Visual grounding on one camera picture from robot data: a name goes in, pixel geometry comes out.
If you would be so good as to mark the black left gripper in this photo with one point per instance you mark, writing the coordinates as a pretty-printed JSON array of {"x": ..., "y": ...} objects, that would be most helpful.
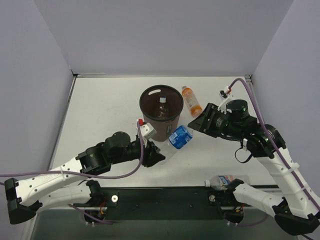
[{"x": 149, "y": 153}]

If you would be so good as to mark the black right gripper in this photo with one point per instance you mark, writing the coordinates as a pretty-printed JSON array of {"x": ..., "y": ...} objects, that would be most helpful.
[{"x": 210, "y": 120}]

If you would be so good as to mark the blue label clear plastic bottle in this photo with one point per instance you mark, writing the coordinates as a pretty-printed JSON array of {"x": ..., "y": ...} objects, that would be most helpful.
[{"x": 176, "y": 141}]

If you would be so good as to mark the white blue label plastic bottle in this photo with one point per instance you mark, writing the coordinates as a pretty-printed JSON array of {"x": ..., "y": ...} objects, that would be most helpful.
[{"x": 219, "y": 182}]

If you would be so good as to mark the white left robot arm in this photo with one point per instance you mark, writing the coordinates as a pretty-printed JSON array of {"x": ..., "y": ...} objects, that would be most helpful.
[{"x": 73, "y": 182}]

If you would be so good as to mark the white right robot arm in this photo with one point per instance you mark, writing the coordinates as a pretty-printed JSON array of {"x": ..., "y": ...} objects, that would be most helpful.
[{"x": 297, "y": 210}]

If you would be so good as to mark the brown plastic waste bin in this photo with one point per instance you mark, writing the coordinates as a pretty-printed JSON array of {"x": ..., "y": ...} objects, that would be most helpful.
[{"x": 149, "y": 100}]

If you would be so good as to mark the orange label plastic bottle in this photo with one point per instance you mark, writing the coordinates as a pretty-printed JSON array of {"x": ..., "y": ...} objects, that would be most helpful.
[{"x": 191, "y": 101}]

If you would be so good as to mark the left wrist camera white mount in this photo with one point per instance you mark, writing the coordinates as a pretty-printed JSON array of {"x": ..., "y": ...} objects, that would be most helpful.
[{"x": 145, "y": 130}]

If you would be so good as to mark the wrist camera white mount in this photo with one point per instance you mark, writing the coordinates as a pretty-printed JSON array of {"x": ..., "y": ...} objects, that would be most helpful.
[
  {"x": 226, "y": 97},
  {"x": 145, "y": 130}
]

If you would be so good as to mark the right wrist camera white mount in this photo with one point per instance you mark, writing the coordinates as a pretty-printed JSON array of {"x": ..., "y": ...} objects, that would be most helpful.
[{"x": 226, "y": 97}]

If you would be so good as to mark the black metal base plate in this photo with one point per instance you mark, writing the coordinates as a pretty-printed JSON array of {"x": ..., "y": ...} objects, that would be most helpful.
[{"x": 163, "y": 203}]

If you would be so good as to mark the aluminium table edge rail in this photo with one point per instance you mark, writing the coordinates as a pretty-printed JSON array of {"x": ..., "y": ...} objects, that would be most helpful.
[{"x": 260, "y": 120}]

